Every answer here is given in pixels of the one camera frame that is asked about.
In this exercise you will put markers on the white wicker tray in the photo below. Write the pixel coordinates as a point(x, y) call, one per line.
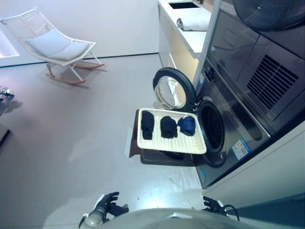
point(171, 145)

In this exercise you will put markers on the blue white energy label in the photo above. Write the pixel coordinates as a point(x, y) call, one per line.
point(240, 148)

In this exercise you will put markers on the long black garment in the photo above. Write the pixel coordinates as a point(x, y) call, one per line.
point(147, 125)

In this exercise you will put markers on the blue garment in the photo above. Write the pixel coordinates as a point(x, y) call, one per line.
point(187, 125)

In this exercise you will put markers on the dark brown stool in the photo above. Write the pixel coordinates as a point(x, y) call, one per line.
point(164, 159)

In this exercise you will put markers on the grey chair cushion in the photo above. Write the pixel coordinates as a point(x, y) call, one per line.
point(54, 46)

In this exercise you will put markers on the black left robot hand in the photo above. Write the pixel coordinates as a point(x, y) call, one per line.
point(110, 199)

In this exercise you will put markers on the short black garment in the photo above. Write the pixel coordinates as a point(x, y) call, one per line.
point(168, 127)

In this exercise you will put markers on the white folded towel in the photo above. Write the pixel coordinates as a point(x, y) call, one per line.
point(195, 21)

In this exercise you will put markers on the round glass washer door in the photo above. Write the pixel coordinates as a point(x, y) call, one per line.
point(171, 89)

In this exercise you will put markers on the white rocking chair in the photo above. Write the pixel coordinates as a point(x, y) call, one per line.
point(26, 26)

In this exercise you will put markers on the idle silver humanoid robot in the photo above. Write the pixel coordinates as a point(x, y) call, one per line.
point(4, 91)

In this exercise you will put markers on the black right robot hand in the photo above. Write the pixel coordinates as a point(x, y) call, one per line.
point(215, 205)

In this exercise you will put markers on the black sink basin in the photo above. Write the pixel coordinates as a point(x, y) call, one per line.
point(183, 4)

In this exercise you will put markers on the white counter cabinet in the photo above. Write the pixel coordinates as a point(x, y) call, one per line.
point(188, 43)

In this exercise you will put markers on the white cabinet side panel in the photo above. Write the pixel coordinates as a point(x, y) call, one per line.
point(262, 171)

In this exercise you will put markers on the black wall edge strip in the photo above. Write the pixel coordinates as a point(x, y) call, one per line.
point(4, 138)

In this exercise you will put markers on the silver robot torso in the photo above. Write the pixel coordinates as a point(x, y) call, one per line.
point(166, 219)

